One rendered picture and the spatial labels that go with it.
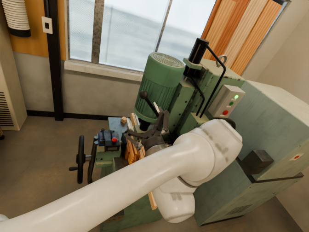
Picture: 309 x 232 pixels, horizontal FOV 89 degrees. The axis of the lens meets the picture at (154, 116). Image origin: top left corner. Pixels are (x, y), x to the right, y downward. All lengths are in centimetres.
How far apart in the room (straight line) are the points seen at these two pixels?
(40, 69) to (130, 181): 208
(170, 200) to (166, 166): 17
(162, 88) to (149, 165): 49
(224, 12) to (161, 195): 204
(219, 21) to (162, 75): 160
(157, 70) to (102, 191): 53
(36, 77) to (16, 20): 65
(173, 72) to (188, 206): 49
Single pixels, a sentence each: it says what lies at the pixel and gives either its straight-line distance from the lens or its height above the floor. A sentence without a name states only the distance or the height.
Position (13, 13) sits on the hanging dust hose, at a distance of 192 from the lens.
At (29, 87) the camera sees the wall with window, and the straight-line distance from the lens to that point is 242.
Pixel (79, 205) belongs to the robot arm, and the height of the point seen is 146.
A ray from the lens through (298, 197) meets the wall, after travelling 297.
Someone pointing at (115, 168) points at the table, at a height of 90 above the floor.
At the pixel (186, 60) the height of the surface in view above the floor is 152.
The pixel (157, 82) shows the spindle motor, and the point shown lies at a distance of 70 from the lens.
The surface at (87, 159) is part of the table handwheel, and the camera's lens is 109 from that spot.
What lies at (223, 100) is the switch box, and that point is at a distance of 82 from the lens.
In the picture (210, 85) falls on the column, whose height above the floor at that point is 146.
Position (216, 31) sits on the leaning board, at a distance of 221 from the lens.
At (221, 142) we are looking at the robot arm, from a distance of 35.
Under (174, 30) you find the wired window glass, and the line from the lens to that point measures 220.
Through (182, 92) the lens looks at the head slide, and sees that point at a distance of 79.
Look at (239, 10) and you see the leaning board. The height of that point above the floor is 186.
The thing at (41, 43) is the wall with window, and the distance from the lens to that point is 212.
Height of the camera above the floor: 171
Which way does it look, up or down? 35 degrees down
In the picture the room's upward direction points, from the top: 21 degrees clockwise
